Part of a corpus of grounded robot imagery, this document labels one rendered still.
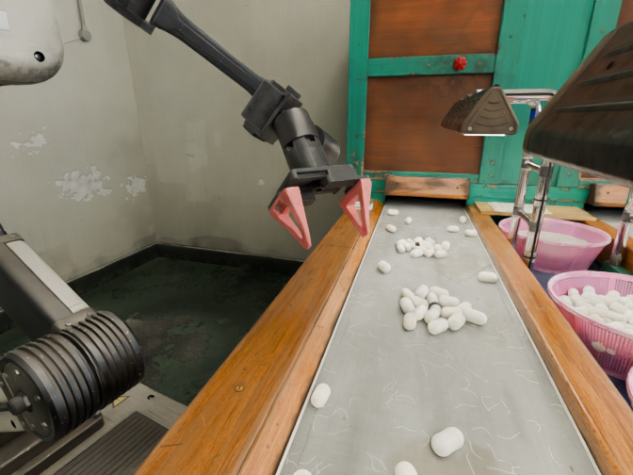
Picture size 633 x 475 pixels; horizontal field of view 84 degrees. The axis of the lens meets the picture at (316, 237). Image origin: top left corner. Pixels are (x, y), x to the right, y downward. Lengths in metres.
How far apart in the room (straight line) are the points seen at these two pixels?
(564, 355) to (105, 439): 0.80
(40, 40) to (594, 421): 0.84
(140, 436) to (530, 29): 1.53
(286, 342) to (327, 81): 1.92
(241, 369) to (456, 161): 1.14
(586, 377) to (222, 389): 0.44
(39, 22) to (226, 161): 1.98
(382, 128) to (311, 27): 1.09
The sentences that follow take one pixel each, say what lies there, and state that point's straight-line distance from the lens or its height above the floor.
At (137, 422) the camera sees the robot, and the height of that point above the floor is 0.47.
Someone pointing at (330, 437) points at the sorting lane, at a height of 0.74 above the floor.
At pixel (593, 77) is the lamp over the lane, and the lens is 0.24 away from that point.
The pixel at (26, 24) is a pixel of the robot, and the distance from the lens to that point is 0.70.
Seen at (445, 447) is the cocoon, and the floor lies 0.76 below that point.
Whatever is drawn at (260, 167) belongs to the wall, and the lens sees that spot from 2.46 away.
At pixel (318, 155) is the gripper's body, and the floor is 1.02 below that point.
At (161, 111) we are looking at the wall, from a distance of 2.87.
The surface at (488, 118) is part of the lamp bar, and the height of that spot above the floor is 1.06.
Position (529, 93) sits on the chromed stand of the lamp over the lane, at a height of 1.11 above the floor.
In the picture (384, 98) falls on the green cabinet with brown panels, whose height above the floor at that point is 1.14.
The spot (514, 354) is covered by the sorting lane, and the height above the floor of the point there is 0.74.
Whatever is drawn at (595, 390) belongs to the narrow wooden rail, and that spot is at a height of 0.76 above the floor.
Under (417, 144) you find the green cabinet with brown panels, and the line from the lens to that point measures 1.41.
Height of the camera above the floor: 1.06
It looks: 18 degrees down
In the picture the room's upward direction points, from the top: straight up
